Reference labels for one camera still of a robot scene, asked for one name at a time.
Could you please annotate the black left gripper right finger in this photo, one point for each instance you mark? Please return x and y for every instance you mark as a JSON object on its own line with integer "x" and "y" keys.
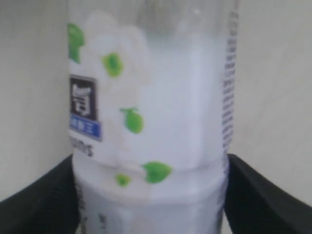
{"x": 254, "y": 205}

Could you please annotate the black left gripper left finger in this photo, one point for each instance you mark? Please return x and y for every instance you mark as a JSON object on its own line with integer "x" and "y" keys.
{"x": 47, "y": 206}

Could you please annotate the large white label bottle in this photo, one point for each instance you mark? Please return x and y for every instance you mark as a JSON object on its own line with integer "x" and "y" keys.
{"x": 151, "y": 113}

